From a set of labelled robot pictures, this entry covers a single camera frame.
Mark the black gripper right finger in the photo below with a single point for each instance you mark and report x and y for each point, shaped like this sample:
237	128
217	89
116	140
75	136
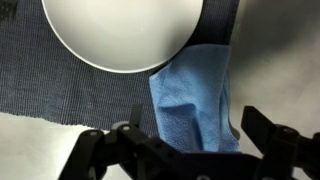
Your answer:
283	148

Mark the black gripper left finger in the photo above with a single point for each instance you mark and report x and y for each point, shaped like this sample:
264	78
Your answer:
141	157

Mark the blue towel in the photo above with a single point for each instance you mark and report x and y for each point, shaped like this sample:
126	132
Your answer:
191	98

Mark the white plate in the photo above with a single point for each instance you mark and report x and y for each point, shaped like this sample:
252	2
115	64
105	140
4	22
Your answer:
123	36

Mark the dark blue placemat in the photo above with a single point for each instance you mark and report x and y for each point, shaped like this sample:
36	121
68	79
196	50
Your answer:
40	78

